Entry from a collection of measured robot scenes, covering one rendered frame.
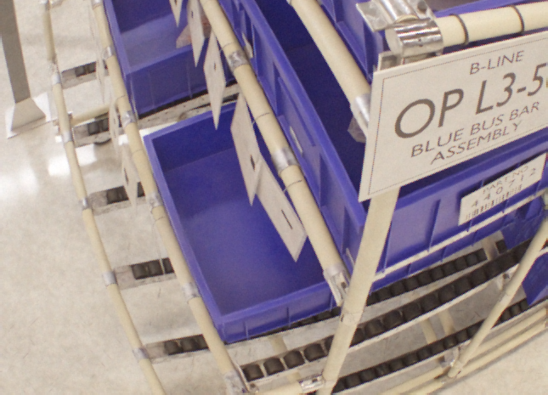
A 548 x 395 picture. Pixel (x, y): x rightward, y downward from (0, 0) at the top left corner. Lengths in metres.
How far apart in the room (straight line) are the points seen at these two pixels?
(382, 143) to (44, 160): 1.90
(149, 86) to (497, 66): 1.02
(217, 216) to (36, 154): 1.11
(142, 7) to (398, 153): 1.18
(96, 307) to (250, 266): 0.87
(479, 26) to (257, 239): 0.96
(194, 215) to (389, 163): 0.83
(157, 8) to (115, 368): 0.95
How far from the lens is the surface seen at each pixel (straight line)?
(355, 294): 1.24
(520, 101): 0.98
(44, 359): 2.44
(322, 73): 1.47
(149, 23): 1.99
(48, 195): 2.65
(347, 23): 1.01
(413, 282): 2.12
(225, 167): 1.77
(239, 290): 1.66
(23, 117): 2.77
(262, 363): 1.65
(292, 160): 1.40
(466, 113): 0.93
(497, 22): 0.84
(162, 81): 1.79
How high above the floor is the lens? 2.25
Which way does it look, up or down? 60 degrees down
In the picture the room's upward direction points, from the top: 3 degrees clockwise
